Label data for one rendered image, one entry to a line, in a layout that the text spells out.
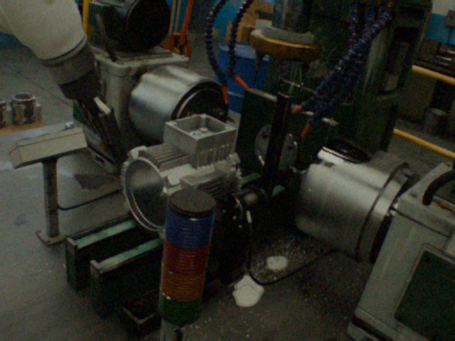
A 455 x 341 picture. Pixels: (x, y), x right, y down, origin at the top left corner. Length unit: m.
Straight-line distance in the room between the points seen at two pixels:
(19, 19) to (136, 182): 0.47
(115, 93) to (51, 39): 0.68
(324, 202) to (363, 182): 0.09
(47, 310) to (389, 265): 0.70
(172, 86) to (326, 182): 0.53
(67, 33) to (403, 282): 0.75
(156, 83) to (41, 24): 0.63
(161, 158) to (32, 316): 0.42
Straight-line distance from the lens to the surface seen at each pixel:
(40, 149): 1.03
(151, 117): 1.26
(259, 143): 1.29
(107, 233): 0.99
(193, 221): 0.53
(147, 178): 1.04
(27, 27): 0.72
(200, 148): 0.92
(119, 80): 1.36
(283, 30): 1.08
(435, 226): 0.84
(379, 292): 0.95
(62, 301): 1.00
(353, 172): 0.94
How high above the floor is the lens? 1.50
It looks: 26 degrees down
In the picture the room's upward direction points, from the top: 10 degrees clockwise
